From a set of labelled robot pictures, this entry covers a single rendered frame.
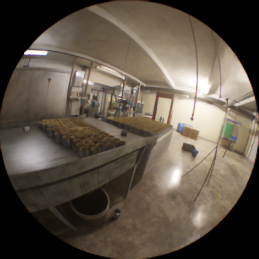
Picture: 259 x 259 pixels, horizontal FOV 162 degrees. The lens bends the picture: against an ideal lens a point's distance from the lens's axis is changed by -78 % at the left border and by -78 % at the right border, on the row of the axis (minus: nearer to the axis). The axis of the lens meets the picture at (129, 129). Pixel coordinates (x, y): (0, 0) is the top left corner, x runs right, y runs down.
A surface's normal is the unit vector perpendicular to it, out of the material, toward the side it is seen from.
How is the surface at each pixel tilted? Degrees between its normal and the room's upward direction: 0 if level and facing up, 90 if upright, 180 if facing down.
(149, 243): 0
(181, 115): 90
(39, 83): 90
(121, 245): 0
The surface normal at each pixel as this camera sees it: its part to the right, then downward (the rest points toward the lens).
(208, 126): -0.62, 0.10
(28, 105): 0.77, 0.29
